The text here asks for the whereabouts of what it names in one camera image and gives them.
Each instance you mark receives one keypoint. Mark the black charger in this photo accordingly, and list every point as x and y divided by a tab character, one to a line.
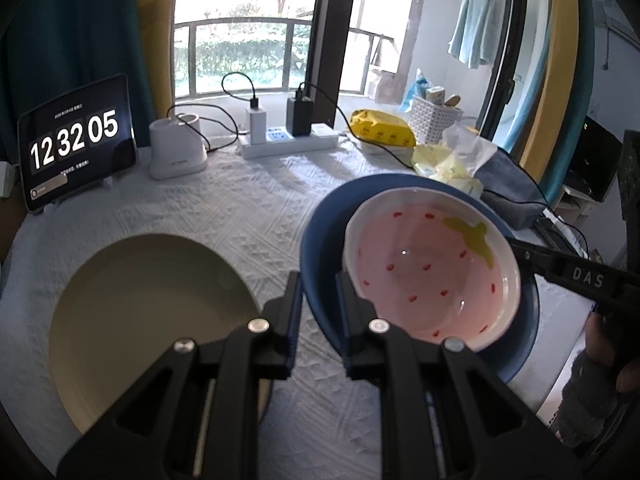
300	117

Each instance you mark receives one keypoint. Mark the yellow tissue pack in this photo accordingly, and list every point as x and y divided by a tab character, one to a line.
450	170

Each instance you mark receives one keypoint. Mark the light blue hanging towel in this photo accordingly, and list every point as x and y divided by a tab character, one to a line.
475	25

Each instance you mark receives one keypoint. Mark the white balcony box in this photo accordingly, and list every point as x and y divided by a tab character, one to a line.
382	85

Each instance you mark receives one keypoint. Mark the white power strip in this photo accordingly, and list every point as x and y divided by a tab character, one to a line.
290	146

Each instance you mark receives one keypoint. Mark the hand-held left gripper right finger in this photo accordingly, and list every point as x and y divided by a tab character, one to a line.
345	320

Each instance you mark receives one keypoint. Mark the white charger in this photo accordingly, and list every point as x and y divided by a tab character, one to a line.
257	125

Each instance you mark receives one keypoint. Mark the brown wooden brush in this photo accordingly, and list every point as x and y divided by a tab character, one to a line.
452	101

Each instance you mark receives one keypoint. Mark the person's right forearm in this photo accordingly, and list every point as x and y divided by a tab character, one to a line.
590	405

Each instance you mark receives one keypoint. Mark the grey folded cloth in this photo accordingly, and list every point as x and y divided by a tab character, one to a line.
510	185

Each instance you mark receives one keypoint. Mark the blue bowl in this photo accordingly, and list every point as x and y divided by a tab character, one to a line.
325	240

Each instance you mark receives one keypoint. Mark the white woven basket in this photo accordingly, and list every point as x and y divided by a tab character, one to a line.
432	120

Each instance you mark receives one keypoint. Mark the balcony railing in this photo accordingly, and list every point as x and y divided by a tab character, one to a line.
240	22

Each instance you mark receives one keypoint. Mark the beige carton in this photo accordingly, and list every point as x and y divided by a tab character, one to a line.
435	96

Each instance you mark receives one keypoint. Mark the blue plastic bag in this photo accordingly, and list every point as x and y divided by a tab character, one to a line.
415	90

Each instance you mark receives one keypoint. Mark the yellow packet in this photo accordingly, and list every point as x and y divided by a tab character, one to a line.
380	127

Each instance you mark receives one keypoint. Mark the white air conditioner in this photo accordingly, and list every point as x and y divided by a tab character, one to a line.
617	22

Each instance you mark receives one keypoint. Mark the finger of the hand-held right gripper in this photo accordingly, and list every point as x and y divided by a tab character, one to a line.
530	255

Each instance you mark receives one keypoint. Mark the black tablet clock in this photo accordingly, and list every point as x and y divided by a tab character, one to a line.
75	140

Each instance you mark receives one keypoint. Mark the yellow curtain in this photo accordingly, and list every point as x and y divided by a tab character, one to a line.
155	60
555	60

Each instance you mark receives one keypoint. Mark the white desk lamp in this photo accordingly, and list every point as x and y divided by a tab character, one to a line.
175	155

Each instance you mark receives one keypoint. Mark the teal curtain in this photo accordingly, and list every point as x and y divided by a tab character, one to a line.
582	85
75	20

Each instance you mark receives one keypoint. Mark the white card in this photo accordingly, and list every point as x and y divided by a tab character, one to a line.
7	180

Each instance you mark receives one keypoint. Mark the cream plate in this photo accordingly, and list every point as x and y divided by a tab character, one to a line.
150	300

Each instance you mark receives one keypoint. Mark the person's right hand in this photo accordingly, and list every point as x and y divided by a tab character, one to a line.
600	345

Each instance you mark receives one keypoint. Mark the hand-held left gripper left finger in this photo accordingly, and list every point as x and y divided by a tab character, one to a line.
295	310

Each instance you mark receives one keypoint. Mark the dark window frame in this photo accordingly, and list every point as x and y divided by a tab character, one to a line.
325	35

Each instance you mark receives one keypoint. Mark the pink strawberry bowl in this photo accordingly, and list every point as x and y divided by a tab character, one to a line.
430	260

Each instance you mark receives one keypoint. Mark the black monitor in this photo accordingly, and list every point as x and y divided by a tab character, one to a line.
595	155

